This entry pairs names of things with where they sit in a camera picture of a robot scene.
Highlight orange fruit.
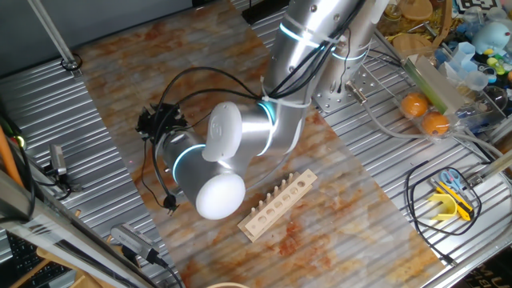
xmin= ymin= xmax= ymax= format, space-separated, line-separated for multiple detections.
xmin=422 ymin=110 xmax=450 ymax=136
xmin=400 ymin=92 xmax=429 ymax=118

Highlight black camera cable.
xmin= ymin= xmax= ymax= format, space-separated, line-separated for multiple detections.
xmin=154 ymin=255 xmax=185 ymax=288

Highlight orange rod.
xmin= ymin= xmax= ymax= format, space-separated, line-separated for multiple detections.
xmin=0 ymin=126 xmax=24 ymax=188

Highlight clear plastic fruit container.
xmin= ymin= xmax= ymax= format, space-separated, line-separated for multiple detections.
xmin=395 ymin=86 xmax=461 ymax=143

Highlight silver frame beam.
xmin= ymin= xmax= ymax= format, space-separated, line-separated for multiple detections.
xmin=0 ymin=167 xmax=161 ymax=288

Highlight clear round glass bowl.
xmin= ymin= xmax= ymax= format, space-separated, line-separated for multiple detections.
xmin=482 ymin=86 xmax=509 ymax=113

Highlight silver metal pole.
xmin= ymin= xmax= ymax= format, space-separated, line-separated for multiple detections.
xmin=26 ymin=0 xmax=83 ymax=77

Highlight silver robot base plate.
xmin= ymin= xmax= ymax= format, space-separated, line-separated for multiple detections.
xmin=314 ymin=59 xmax=381 ymax=114

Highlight black printed box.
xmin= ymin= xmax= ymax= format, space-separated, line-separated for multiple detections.
xmin=450 ymin=251 xmax=512 ymax=288

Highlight black white fiducial marker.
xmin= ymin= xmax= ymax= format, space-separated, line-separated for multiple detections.
xmin=455 ymin=0 xmax=503 ymax=15

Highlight green yellow small toy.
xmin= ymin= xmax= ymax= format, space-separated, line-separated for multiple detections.
xmin=486 ymin=55 xmax=507 ymax=77

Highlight black keyboard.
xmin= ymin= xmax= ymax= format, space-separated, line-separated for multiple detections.
xmin=6 ymin=231 xmax=73 ymax=287

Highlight wooden round disc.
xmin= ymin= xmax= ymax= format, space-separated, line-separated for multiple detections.
xmin=399 ymin=0 xmax=434 ymax=21
xmin=391 ymin=34 xmax=433 ymax=53

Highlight clear plastic cup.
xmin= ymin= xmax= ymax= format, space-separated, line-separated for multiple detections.
xmin=463 ymin=70 xmax=490 ymax=92

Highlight grey depth camera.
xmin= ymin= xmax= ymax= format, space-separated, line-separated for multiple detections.
xmin=48 ymin=143 xmax=68 ymax=177
xmin=110 ymin=222 xmax=161 ymax=263

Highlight wooden test tube rack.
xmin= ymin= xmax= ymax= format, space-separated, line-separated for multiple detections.
xmin=237 ymin=168 xmax=319 ymax=244

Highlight blue plush toy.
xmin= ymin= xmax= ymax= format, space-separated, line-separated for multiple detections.
xmin=471 ymin=22 xmax=512 ymax=57

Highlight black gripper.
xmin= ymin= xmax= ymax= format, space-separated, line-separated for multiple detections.
xmin=134 ymin=102 xmax=188 ymax=142

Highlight black cable with plug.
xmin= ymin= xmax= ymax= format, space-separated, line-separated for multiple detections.
xmin=336 ymin=27 xmax=353 ymax=95

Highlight black cable connector block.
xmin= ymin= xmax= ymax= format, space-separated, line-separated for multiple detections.
xmin=162 ymin=194 xmax=180 ymax=217

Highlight thin black wire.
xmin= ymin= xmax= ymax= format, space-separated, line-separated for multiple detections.
xmin=139 ymin=138 xmax=168 ymax=209

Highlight black loose cable loop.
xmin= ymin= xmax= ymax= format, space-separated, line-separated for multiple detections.
xmin=404 ymin=159 xmax=483 ymax=267

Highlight green clear plastic box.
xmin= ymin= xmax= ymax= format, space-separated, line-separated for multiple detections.
xmin=403 ymin=54 xmax=465 ymax=115

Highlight blue hexagonal plastic box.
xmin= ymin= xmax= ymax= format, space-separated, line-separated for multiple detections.
xmin=454 ymin=42 xmax=477 ymax=67

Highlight yellow utility knife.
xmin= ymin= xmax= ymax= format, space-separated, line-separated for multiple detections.
xmin=434 ymin=182 xmax=475 ymax=222

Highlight yellow curved plastic part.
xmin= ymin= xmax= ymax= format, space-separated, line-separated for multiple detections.
xmin=426 ymin=193 xmax=458 ymax=222

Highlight orange marble pattern mat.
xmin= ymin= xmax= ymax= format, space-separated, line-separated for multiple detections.
xmin=74 ymin=0 xmax=447 ymax=288

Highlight aluminium profile post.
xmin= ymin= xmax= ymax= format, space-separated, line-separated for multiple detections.
xmin=466 ymin=148 xmax=512 ymax=189

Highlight glass jar with lid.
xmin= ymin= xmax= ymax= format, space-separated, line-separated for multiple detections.
xmin=380 ymin=3 xmax=403 ymax=26

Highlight black camera clamp mount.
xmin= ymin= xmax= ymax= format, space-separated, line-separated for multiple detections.
xmin=42 ymin=163 xmax=83 ymax=200

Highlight blue handled scissors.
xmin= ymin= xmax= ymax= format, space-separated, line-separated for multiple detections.
xmin=438 ymin=167 xmax=463 ymax=191

